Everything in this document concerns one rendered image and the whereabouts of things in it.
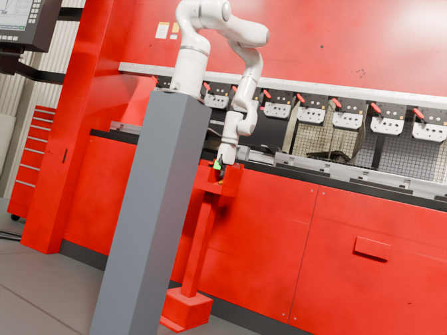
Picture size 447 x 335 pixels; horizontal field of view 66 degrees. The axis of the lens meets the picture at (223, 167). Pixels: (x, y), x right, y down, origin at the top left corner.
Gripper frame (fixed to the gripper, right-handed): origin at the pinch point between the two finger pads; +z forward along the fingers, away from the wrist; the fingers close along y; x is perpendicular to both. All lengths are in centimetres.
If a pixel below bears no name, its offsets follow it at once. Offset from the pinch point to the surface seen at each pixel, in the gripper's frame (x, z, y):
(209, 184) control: -2.6, 6.3, 6.4
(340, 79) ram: 34, -64, -46
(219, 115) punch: -33, -34, -33
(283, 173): 20.4, -6.1, -26.9
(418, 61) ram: 71, -77, -55
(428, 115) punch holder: 80, -48, -54
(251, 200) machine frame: 6.4, 12.1, -22.5
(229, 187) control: 4.9, 5.9, -0.6
